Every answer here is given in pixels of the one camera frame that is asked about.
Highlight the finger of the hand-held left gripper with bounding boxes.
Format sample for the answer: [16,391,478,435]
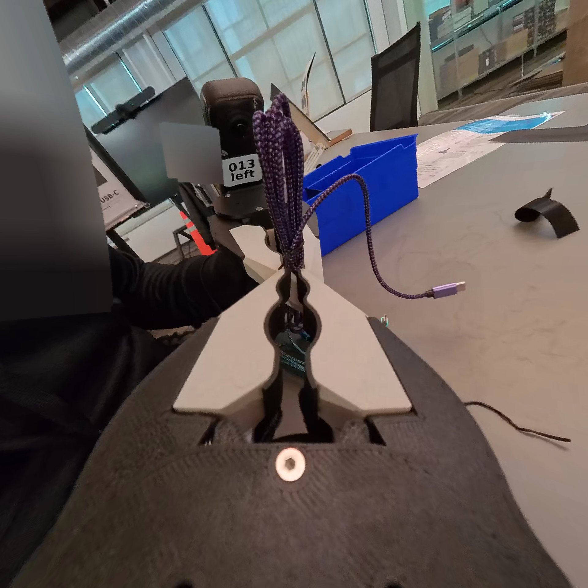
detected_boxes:
[302,213,325,283]
[229,224,285,284]

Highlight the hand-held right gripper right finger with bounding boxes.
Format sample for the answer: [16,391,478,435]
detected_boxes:
[296,270,413,435]

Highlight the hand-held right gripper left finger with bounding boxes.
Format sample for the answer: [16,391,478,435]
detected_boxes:
[173,270,292,435]

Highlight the purple braided usb-c cable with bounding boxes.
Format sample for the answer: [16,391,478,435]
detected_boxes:
[252,92,466,300]

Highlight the person's left forearm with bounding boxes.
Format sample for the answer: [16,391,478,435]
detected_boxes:
[108,246,260,330]

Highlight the orange traffic cone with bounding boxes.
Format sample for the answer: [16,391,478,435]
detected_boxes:
[178,210,218,257]

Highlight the blue plastic bin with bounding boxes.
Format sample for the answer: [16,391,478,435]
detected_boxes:
[301,133,420,257]

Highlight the brown cardboard stand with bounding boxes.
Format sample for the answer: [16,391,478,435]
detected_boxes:
[270,83,353,149]

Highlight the dark display screen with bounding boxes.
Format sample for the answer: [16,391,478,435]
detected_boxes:
[92,76,205,208]

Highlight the black webcam bar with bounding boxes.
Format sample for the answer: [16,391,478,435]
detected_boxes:
[90,86,156,135]

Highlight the white printed sign board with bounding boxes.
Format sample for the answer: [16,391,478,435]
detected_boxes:
[86,133,151,231]

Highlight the black office chair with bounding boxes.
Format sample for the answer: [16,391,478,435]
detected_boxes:
[370,22,421,132]

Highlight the white printed paper sheet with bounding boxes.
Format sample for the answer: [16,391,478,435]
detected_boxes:
[416,130,506,189]

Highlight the blue printed paper sheet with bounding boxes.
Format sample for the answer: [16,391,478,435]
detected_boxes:
[455,111,567,135]

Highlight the black curved plastic strip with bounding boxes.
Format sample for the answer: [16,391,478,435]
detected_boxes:
[514,187,580,239]

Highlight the dark desk mat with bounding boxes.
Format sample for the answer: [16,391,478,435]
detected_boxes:
[489,126,588,144]

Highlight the storage shelves with boxes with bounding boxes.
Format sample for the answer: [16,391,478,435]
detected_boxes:
[429,0,571,100]

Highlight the teal braided cable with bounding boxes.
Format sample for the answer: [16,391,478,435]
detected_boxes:
[276,327,314,378]

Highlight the silver ventilation duct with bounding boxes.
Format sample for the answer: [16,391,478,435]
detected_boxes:
[57,0,222,77]

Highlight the thin black cable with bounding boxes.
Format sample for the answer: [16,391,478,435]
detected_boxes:
[463,401,571,443]

